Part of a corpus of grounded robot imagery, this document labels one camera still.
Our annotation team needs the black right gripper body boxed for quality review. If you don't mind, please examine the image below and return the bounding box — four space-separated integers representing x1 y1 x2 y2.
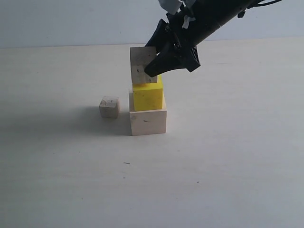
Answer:
165 9 201 73

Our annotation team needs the black cable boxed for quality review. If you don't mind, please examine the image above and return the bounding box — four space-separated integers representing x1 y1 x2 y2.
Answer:
237 0 283 19

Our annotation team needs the large plain wooden cube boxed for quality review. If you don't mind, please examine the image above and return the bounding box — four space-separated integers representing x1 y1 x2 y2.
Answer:
129 90 167 136

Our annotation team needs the yellow cube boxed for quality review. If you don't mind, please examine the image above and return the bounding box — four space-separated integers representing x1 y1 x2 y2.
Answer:
133 75 163 111

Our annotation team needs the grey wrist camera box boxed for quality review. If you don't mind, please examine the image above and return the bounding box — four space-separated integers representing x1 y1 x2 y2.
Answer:
158 0 188 15

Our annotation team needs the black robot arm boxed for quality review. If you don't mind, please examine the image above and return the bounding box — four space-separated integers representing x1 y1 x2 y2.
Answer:
144 0 254 77

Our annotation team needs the small plain wooden cube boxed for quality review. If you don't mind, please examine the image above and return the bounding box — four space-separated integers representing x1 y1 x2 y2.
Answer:
99 95 120 119

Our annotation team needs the medium plain wooden cube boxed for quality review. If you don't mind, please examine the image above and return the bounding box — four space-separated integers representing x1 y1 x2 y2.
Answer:
130 47 158 84

